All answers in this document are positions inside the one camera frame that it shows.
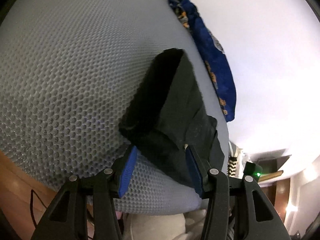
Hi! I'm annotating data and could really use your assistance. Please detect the grey mesh mattress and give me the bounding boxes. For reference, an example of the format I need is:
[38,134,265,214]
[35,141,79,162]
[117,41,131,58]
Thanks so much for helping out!
[1,0,229,190]

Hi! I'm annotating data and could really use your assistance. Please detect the white patterned cloth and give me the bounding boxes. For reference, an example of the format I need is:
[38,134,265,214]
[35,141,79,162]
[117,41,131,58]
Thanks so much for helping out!
[229,141,250,178]

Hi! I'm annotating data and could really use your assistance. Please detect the blue floral blanket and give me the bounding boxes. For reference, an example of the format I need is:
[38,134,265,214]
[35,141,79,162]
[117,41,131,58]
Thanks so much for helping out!
[168,0,236,122]

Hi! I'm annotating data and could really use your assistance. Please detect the black camera box green light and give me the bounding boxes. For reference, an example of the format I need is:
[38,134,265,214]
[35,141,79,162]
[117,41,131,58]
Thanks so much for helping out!
[244,161,263,180]

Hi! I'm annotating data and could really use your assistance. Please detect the black denim pants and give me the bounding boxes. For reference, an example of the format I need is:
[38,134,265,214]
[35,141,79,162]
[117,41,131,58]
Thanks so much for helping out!
[119,48,225,198]

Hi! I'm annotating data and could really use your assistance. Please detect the black white zigzag cloth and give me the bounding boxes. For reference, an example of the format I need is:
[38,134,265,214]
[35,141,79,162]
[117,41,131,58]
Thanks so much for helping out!
[227,156,238,177]

